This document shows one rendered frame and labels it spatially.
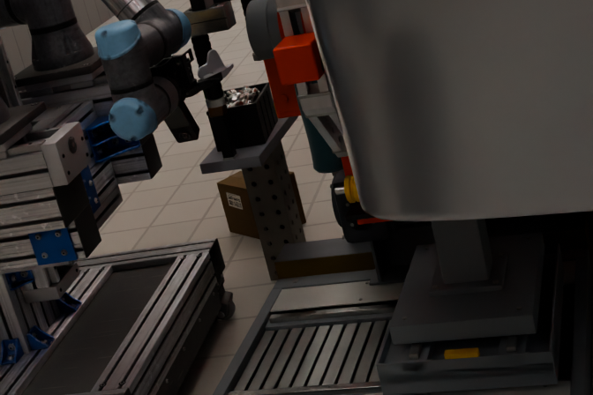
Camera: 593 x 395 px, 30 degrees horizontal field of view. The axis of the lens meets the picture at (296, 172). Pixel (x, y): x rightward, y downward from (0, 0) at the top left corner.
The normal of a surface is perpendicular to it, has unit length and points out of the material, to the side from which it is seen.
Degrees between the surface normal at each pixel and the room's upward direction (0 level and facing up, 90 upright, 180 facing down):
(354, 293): 0
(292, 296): 0
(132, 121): 90
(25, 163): 90
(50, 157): 90
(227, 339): 0
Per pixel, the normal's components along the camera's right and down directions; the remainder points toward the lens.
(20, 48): 0.96, -0.15
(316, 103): -0.25, 0.37
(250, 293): -0.22, -0.92
